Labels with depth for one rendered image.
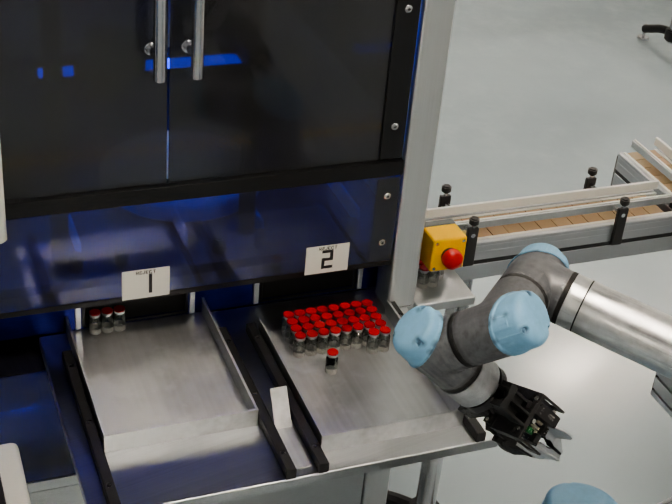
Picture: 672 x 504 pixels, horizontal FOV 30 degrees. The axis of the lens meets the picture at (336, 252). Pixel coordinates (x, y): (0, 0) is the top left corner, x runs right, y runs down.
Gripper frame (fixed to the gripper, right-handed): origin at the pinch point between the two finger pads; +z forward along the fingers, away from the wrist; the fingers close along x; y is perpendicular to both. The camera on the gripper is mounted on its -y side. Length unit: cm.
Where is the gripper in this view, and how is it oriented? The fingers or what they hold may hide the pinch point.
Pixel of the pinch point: (551, 448)
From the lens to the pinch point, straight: 187.2
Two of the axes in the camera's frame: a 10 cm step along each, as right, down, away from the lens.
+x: 5.2, -8.3, 2.1
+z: 6.5, 5.4, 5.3
